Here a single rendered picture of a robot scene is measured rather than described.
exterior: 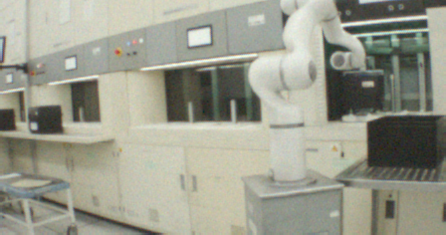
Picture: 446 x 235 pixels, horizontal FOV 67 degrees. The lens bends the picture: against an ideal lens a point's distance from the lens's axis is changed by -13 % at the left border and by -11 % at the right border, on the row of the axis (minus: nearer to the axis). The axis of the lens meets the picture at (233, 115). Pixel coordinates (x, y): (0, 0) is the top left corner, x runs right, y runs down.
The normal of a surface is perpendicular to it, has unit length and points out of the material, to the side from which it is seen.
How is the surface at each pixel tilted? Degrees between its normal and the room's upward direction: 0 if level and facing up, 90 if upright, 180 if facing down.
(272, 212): 90
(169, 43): 90
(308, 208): 90
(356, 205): 90
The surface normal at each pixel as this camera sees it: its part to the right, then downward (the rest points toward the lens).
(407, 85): -0.56, 0.09
